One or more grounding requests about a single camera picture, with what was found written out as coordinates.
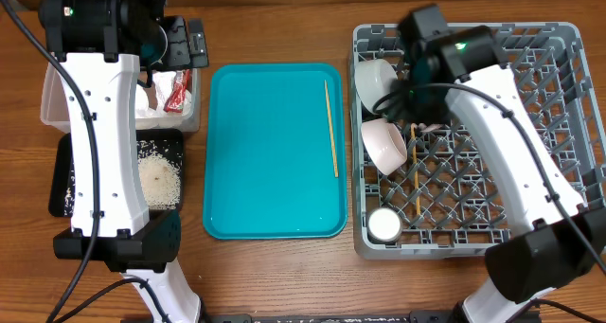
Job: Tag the pile of white rice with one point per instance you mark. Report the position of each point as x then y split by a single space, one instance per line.
158 178

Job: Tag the white cup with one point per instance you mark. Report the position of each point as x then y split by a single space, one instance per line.
384 225

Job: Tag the red snack wrapper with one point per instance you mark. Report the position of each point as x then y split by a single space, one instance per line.
176 100

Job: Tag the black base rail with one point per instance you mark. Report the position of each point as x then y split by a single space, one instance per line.
413 317

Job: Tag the teal serving tray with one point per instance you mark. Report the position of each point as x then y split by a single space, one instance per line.
268 164

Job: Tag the large white plate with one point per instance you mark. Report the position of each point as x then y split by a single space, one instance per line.
429 128

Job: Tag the wooden chopstick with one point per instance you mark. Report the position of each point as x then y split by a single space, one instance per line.
330 123
413 128

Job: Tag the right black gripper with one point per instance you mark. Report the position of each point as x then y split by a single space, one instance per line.
423 107

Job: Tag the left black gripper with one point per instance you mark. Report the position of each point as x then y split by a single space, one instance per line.
181 34

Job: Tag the small white plate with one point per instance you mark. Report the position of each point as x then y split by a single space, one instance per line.
384 144

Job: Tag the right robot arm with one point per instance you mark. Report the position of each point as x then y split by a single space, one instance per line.
556 236

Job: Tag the grey dishwasher rack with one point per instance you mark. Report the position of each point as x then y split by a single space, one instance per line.
461 211

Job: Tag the black food waste tray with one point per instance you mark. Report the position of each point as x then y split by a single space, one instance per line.
161 138

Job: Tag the grey bowl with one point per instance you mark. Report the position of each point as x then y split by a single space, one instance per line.
374 80

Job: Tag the clear plastic waste bin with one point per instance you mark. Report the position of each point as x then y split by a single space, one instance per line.
54 109

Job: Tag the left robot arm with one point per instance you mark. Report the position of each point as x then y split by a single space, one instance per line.
99 48

